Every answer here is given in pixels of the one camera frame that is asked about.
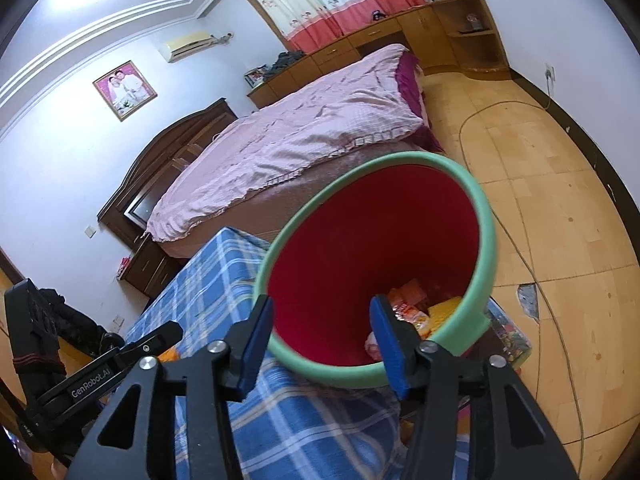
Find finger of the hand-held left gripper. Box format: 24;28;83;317
117;320;184;363

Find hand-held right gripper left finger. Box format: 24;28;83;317
72;294;275;480

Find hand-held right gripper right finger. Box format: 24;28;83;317
369;294;576;480

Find yellow foam fruit net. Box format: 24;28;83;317
425;296;463;341

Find red bin with green rim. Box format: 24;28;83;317
252;151;497;390

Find orange snack packet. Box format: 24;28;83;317
387;280;431;331

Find black jacket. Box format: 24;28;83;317
37;289;123;361

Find dark wooden nightstand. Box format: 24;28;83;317
117;232;183;298

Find blue plaid tablecloth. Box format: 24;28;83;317
122;226;406;480

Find colourful printed carton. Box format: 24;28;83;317
482;297;533;373

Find dark wooden bed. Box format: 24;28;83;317
97;97;446;261

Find pink bed blanket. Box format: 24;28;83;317
146;44;426;243

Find magenta bed sheet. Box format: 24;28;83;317
395;52;446;153

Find dark folded clothes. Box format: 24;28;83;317
265;50;306;78

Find long wooden cabinet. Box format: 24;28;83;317
246;0;511;111

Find grey floor cable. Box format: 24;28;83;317
457;65;586;480

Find framed wall photo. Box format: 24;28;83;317
92;60;158;122

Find wall air conditioner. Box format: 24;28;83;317
159;30;221;63

